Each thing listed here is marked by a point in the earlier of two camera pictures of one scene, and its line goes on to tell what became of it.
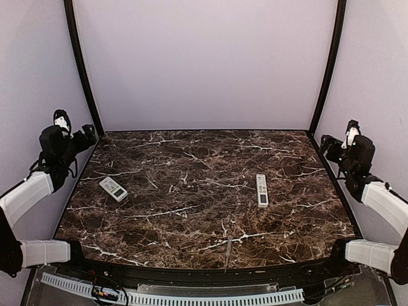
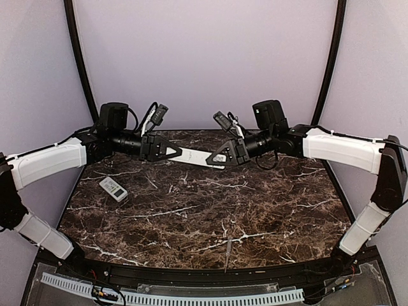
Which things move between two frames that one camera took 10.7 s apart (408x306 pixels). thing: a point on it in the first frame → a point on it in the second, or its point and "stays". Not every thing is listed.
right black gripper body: (332, 155) → (241, 152)
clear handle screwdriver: (228, 252) stays
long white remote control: (262, 191) → (196, 157)
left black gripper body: (83, 144) → (146, 150)
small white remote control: (114, 189) stays
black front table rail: (325, 270) stays
